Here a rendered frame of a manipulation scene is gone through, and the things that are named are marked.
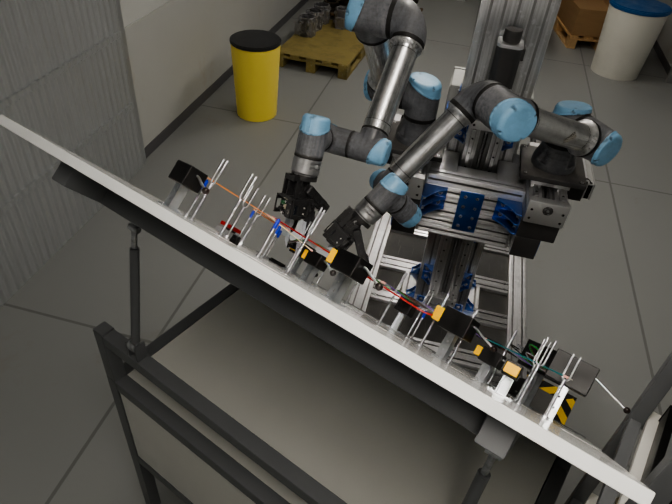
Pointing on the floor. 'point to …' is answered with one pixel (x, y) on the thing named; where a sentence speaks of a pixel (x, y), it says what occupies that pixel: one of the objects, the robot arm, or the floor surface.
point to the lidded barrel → (628, 37)
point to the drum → (256, 73)
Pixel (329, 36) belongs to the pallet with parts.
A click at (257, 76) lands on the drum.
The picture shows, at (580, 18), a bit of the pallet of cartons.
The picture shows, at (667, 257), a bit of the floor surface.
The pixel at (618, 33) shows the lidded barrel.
